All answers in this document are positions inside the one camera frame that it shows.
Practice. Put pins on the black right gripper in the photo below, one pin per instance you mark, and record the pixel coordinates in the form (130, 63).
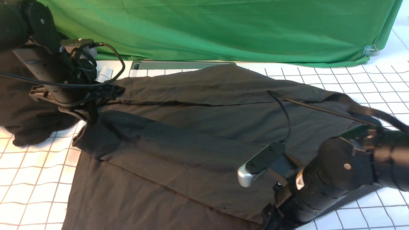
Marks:
(288, 211)

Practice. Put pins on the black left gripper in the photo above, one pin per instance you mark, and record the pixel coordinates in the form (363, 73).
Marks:
(67, 79)

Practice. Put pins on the gray long-sleeved shirt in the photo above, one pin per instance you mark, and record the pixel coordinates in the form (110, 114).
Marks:
(164, 155)

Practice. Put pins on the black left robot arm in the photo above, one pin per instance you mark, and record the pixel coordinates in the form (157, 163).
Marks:
(30, 23)

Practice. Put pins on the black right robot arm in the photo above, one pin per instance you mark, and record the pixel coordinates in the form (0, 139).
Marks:
(359, 157)

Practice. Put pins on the pile of black clothes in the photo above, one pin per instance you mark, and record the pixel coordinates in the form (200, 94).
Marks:
(29, 121)

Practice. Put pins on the metal binder clip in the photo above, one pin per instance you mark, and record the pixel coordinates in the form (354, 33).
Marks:
(369, 50)

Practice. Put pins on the green backdrop cloth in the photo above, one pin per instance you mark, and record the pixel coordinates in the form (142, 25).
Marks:
(316, 33)

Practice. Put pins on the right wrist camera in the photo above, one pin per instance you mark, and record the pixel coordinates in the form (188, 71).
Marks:
(271, 157)

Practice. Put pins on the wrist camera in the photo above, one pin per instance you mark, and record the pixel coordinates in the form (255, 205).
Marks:
(82, 52)
(271, 157)

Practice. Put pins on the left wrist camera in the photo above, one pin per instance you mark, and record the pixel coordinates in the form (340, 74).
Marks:
(82, 52)

